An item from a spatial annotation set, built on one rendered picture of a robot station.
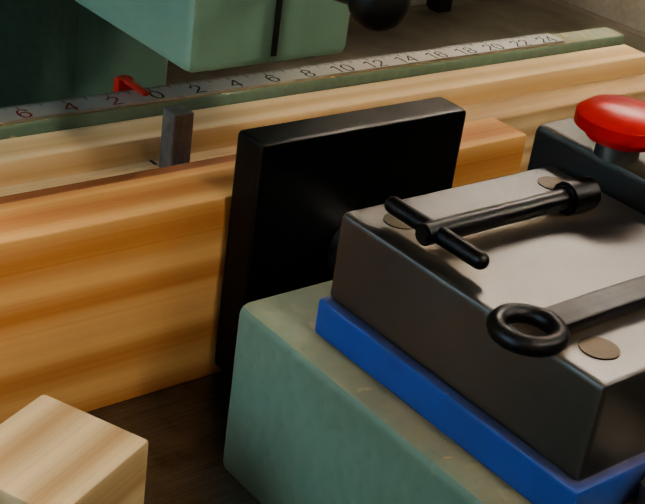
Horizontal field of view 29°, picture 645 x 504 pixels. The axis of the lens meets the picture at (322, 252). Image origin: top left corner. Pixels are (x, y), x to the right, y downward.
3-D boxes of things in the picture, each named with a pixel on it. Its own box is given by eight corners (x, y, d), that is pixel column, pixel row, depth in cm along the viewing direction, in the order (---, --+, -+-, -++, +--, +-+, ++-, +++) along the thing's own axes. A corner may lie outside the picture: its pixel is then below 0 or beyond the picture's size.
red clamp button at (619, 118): (626, 164, 36) (635, 131, 36) (551, 126, 38) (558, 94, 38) (690, 149, 38) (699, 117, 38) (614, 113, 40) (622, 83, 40)
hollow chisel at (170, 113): (165, 230, 51) (175, 115, 48) (153, 221, 51) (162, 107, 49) (184, 226, 51) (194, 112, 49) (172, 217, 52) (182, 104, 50)
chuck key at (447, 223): (469, 285, 32) (476, 250, 31) (370, 221, 34) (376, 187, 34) (640, 235, 36) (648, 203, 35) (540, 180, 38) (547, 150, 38)
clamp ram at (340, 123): (342, 481, 39) (386, 226, 35) (211, 364, 44) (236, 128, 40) (538, 404, 45) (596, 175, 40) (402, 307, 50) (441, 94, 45)
